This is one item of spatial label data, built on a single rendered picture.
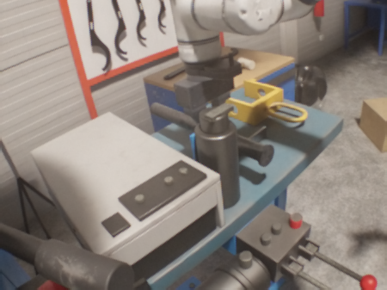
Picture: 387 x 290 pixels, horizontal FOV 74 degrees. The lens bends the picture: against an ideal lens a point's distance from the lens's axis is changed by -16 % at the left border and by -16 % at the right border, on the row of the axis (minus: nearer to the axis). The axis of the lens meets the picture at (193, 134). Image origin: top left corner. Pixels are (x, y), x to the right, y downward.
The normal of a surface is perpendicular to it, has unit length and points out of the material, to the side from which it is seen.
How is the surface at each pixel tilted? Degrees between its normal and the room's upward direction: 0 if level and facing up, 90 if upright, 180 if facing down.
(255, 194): 0
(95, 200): 0
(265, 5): 84
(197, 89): 89
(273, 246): 0
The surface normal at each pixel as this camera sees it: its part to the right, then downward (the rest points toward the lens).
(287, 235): -0.14, -0.85
